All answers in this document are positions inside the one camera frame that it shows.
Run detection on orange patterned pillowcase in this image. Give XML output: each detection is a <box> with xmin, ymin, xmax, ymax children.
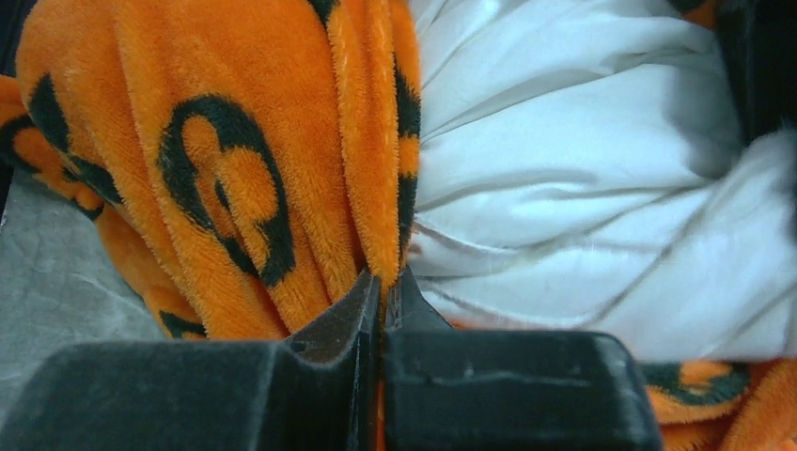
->
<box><xmin>1</xmin><ymin>1</ymin><xmax>796</xmax><ymax>450</ymax></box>

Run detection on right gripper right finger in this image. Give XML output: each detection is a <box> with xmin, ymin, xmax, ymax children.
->
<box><xmin>383</xmin><ymin>272</ymin><xmax>664</xmax><ymax>451</ymax></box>

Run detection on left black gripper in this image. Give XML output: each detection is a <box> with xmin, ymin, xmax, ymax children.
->
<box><xmin>715</xmin><ymin>0</ymin><xmax>796</xmax><ymax>235</ymax></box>

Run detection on white pillow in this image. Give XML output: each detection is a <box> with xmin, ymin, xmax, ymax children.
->
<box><xmin>409</xmin><ymin>1</ymin><xmax>796</xmax><ymax>362</ymax></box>

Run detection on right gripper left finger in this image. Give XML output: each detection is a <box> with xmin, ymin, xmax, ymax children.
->
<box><xmin>1</xmin><ymin>273</ymin><xmax>381</xmax><ymax>450</ymax></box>

